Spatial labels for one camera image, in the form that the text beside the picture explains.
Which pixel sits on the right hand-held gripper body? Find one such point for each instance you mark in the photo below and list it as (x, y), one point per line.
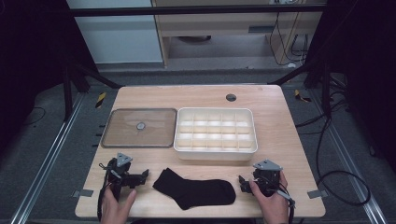
(268, 179)

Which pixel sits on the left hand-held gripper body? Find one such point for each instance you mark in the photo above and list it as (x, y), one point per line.
(120, 175)

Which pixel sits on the white divided storage box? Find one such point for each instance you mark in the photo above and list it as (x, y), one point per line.
(214, 154)

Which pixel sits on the transparent lid with knob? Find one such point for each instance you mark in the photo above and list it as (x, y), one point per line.
(124, 137)

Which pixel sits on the black sock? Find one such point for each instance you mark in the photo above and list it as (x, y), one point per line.
(199, 193)

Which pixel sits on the person's right hand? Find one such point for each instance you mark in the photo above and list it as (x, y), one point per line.
(274, 207)

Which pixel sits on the person's left hand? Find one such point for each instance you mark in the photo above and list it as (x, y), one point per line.
(115, 208)

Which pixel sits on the grey tape piece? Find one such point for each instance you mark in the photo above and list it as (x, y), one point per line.
(317, 193)
(83, 193)

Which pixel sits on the yellow black hazard tape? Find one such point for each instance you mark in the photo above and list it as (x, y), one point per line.
(300, 96)
(100, 99)

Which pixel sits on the black metal stand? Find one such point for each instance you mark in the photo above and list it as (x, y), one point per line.
(67, 90)
(326, 90)

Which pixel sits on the white cabinet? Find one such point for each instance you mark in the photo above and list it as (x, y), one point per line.
(118, 40)

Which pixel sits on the dark curtain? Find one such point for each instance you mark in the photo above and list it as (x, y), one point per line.
(367, 62)
(28, 56)

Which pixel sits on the light wooden desk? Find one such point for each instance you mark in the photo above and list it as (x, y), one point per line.
(218, 25)

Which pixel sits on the aluminium floor rail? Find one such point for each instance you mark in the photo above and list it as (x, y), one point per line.
(348, 158)
(49, 158)

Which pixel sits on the black horizontal frame bar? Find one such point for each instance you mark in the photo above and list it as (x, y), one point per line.
(186, 11)

